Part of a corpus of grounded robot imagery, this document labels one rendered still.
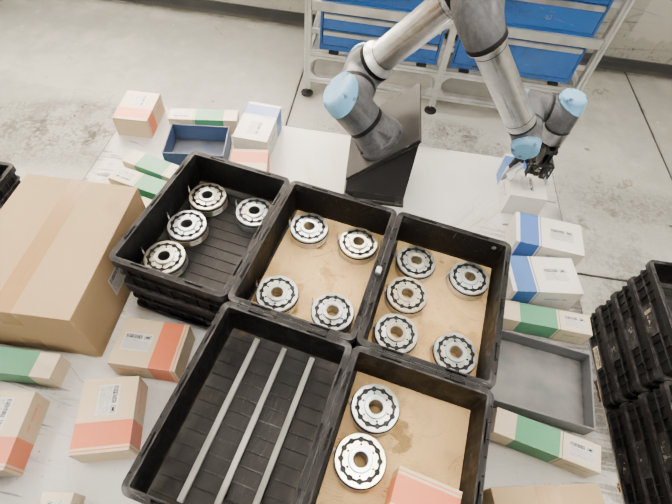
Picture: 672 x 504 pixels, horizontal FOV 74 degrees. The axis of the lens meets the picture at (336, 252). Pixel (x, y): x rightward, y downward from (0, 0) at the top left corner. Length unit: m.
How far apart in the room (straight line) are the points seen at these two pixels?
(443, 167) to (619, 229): 1.45
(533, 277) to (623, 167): 2.04
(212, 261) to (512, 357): 0.84
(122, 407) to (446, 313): 0.78
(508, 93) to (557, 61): 1.89
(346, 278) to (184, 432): 0.51
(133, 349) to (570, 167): 2.65
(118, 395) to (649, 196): 2.92
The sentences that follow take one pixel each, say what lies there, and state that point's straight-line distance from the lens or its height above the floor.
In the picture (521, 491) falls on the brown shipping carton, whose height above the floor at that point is 0.86.
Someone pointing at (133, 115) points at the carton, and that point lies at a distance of 1.77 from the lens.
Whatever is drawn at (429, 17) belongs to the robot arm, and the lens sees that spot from 1.26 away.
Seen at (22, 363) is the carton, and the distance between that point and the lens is 1.29.
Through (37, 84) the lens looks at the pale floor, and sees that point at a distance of 3.57.
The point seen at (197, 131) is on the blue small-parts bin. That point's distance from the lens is 1.70.
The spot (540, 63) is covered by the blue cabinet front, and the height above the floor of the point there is 0.42.
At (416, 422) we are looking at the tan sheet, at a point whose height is 0.83.
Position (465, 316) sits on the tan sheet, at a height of 0.83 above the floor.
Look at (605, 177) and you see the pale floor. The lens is 3.18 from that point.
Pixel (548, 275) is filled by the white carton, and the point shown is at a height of 0.79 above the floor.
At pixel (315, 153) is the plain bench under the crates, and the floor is 0.70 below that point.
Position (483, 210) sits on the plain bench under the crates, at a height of 0.70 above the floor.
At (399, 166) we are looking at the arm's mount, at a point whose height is 0.87.
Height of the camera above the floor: 1.80
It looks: 54 degrees down
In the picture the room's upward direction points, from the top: 7 degrees clockwise
